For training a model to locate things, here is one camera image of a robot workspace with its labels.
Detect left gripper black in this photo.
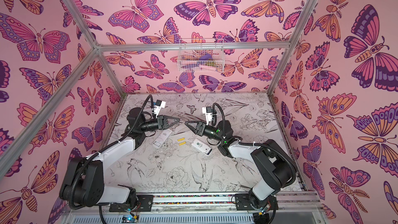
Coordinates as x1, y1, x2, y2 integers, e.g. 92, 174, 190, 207
138, 117, 178, 135

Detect white remote control green buttons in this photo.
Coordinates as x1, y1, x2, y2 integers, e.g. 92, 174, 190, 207
152, 129, 173, 148

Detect white remote control with display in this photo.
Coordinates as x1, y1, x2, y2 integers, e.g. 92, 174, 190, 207
191, 139, 212, 156

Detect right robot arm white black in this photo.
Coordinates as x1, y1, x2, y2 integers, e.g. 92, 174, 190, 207
184, 121, 297, 209

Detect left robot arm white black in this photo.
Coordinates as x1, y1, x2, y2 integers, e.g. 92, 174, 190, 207
59, 107, 180, 210

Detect purple item in basket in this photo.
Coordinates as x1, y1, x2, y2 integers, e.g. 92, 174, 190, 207
198, 54, 213, 64

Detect green circuit board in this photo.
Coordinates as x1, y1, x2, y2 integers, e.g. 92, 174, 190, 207
122, 215, 138, 224

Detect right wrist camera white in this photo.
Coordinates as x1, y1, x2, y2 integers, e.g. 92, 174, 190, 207
202, 106, 213, 125

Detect white wire basket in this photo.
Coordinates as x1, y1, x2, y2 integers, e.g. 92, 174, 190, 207
176, 38, 226, 73

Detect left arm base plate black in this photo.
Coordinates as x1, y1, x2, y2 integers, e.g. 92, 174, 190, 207
109, 195, 154, 213

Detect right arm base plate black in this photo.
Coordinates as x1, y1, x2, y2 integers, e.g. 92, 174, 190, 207
233, 192, 278, 212

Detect aluminium front rail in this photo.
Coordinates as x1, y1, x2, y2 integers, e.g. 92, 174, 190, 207
63, 191, 324, 217

